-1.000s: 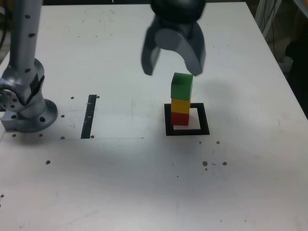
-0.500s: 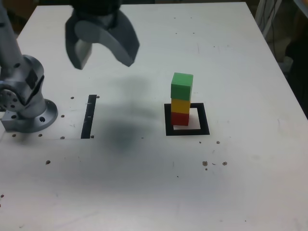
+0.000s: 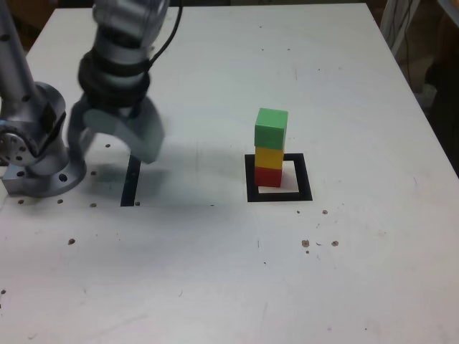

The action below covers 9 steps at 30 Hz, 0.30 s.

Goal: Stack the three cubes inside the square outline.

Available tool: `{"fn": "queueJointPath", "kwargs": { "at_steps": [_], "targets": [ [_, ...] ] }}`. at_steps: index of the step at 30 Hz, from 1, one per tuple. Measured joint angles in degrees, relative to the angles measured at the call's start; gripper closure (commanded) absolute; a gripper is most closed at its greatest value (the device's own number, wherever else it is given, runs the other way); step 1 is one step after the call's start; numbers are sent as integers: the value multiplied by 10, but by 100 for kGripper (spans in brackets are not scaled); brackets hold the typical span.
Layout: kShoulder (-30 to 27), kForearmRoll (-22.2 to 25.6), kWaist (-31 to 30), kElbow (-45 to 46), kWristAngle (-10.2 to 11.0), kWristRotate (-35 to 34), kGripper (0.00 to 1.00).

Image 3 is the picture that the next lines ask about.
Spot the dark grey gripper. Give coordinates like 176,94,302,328
67,95,166,168

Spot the green cube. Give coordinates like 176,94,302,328
253,107,289,151

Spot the yellow cube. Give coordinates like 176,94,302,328
254,145,285,170

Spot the red cube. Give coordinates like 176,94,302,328
254,165,283,188

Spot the black tape square outline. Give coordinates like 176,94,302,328
244,153,313,204

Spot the black tape strip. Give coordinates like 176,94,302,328
120,153,141,208

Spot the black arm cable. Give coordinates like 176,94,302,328
150,0,184,67

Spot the white background frame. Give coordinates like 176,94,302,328
379,0,422,62

